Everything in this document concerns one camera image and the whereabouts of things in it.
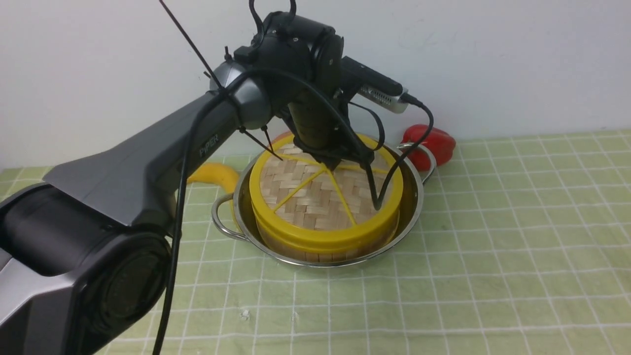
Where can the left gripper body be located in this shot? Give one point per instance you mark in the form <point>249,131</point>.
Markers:
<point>323,131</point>

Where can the yellow woven bamboo steamer lid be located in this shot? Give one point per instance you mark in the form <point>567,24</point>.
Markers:
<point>290,190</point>

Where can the yellow bamboo steamer basket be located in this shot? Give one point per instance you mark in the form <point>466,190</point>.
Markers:
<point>326,246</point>

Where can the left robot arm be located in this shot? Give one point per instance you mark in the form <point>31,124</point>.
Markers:
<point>89,251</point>

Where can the stainless steel pot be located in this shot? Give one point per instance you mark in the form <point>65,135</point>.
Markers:
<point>233,215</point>

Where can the orange fruit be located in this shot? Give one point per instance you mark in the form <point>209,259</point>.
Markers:
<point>281,136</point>

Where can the yellow banana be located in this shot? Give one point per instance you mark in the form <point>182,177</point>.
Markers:
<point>217,174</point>

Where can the red bell pepper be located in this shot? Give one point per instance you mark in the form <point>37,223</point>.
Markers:
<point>439,142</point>

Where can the green tiled tablecloth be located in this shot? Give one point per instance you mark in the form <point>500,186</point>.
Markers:
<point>522,248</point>

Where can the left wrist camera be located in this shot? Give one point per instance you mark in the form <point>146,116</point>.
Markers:
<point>357,78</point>

